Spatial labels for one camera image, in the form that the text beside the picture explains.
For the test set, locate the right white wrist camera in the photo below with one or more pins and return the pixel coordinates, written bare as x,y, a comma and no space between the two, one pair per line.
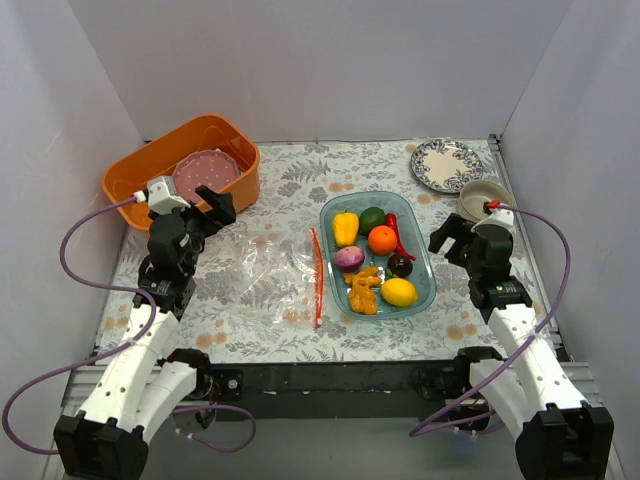
498,214

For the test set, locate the orange plastic bin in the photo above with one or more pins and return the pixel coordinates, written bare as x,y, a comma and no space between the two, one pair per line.
163,175

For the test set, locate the orange fruit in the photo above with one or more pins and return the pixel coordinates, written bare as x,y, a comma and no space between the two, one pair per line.
382,240

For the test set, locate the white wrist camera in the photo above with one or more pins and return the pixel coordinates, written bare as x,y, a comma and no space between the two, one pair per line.
498,214
162,196

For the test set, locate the teal glass tray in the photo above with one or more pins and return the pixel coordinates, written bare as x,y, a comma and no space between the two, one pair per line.
411,237

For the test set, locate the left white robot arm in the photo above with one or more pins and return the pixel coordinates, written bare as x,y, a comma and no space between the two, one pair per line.
109,436

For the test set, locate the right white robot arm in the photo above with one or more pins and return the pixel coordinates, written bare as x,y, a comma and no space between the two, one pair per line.
558,434

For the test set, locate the pink dotted plate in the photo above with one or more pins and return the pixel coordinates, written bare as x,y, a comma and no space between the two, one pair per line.
213,168

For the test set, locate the yellow lemon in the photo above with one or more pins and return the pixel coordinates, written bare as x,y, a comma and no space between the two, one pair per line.
399,292

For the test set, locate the clear zip top bag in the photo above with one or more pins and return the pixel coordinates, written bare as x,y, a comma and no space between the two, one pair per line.
275,276

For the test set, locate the purple onion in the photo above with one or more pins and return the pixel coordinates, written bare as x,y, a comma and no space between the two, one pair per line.
349,259

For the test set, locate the beige ceramic bowl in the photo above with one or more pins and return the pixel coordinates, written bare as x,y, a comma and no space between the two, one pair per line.
475,194

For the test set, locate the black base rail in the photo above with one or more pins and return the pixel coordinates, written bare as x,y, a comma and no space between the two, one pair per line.
342,390

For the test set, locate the blue floral plate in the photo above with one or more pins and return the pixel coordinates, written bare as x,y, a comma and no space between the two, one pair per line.
446,165

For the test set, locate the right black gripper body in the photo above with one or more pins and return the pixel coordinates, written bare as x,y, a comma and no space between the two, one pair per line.
460,245

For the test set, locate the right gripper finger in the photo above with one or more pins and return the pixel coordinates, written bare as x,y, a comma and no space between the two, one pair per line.
456,254
452,228

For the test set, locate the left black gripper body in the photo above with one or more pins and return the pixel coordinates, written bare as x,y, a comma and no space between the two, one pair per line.
198,213

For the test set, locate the dark purple fruit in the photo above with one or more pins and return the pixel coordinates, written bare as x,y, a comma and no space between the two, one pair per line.
399,265

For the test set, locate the red chili pepper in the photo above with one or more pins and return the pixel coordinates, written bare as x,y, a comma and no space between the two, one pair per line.
392,222

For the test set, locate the yellow bell pepper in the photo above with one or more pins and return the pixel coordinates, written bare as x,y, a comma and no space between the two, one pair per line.
345,227

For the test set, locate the orange ginger root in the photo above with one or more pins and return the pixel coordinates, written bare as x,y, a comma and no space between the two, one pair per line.
362,299

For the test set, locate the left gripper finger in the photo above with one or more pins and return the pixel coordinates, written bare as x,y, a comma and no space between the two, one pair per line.
209,196
224,214

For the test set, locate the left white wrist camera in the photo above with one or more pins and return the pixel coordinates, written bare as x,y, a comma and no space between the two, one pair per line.
162,196

